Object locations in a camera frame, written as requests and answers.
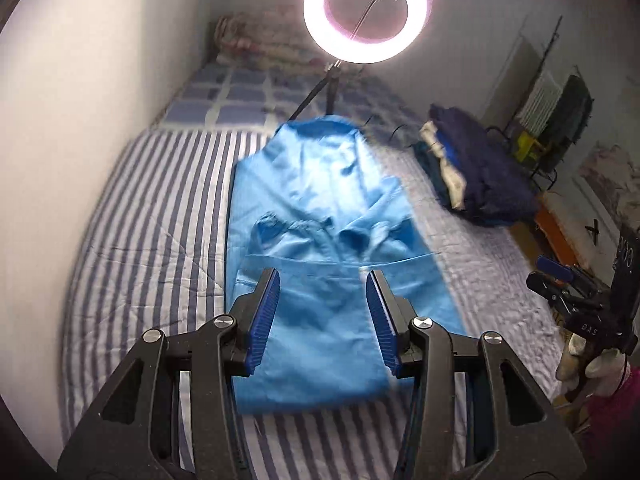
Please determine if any blue checked blanket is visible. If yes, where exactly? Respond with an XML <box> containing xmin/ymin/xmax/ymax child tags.
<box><xmin>159</xmin><ymin>61</ymin><xmax>403</xmax><ymax>137</ymax></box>

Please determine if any dark cloth on rack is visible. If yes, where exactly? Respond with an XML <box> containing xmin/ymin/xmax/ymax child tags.
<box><xmin>542</xmin><ymin>74</ymin><xmax>594</xmax><ymax>172</ymax></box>

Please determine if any person's right hand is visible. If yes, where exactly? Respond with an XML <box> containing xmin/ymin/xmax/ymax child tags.
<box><xmin>555</xmin><ymin>332</ymin><xmax>632</xmax><ymax>401</ymax></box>

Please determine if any ring light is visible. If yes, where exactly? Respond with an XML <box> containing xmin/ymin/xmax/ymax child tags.
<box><xmin>302</xmin><ymin>0</ymin><xmax>434</xmax><ymax>67</ymax></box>

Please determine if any striped bed sheet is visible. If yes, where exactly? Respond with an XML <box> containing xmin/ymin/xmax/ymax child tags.
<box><xmin>56</xmin><ymin>127</ymin><xmax>568</xmax><ymax>480</ymax></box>

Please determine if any white folded cloth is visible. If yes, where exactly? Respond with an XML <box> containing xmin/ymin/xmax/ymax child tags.
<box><xmin>419</xmin><ymin>120</ymin><xmax>469</xmax><ymax>211</ymax></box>

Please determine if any black metal rack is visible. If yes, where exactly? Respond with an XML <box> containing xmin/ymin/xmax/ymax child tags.
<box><xmin>484</xmin><ymin>124</ymin><xmax>560</xmax><ymax>192</ymax></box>

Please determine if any black light tripod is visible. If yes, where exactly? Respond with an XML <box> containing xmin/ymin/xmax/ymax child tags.
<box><xmin>286</xmin><ymin>59</ymin><xmax>347</xmax><ymax>122</ymax></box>

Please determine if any floral patterned cloth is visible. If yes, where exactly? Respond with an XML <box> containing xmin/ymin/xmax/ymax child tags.
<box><xmin>574</xmin><ymin>141</ymin><xmax>640</xmax><ymax>233</ymax></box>

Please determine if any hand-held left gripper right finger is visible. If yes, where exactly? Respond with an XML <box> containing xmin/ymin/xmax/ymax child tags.
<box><xmin>365</xmin><ymin>269</ymin><xmax>587</xmax><ymax>480</ymax></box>

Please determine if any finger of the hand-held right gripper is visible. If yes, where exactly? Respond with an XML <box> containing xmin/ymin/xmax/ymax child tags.
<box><xmin>526</xmin><ymin>271</ymin><xmax>593</xmax><ymax>313</ymax></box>
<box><xmin>536</xmin><ymin>255</ymin><xmax>608</xmax><ymax>298</ymax></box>

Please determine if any folded floral quilt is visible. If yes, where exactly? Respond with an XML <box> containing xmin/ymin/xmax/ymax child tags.
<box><xmin>214</xmin><ymin>4</ymin><xmax>333</xmax><ymax>70</ymax></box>

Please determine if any teal folded cloth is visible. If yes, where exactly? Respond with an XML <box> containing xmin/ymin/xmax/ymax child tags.
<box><xmin>411</xmin><ymin>140</ymin><xmax>453</xmax><ymax>207</ymax></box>

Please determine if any yellow object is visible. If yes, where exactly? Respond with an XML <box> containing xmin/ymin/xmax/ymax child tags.
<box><xmin>514</xmin><ymin>130</ymin><xmax>547</xmax><ymax>162</ymax></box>

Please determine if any blue work coat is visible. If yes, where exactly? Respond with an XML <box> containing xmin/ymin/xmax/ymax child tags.
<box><xmin>225</xmin><ymin>114</ymin><xmax>469</xmax><ymax>417</ymax></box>

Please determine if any person's right forearm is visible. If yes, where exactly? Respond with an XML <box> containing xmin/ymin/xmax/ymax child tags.
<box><xmin>582</xmin><ymin>364</ymin><xmax>640</xmax><ymax>453</ymax></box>

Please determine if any orange wooden bed frame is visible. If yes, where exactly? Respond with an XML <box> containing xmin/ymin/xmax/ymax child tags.
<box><xmin>531</xmin><ymin>204</ymin><xmax>577</xmax><ymax>267</ymax></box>

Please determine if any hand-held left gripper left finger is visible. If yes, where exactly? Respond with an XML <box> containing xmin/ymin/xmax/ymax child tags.
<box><xmin>57</xmin><ymin>267</ymin><xmax>282</xmax><ymax>480</ymax></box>

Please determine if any navy blue garment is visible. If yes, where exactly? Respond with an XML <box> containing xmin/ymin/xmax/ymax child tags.
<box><xmin>429</xmin><ymin>104</ymin><xmax>539</xmax><ymax>229</ymax></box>

